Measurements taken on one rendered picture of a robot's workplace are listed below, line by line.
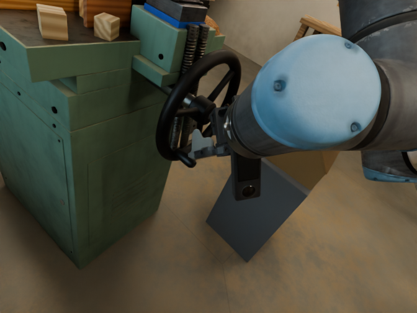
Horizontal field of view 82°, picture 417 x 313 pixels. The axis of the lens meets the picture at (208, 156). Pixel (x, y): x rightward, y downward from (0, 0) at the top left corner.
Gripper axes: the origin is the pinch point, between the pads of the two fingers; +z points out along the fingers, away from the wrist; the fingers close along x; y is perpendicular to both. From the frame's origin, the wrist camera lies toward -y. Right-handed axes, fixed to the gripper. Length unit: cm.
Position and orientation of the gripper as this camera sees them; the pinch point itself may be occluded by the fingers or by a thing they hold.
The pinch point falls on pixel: (222, 154)
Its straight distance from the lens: 54.4
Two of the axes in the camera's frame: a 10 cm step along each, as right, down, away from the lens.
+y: -1.4, -9.9, 0.5
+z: -1.7, 0.8, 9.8
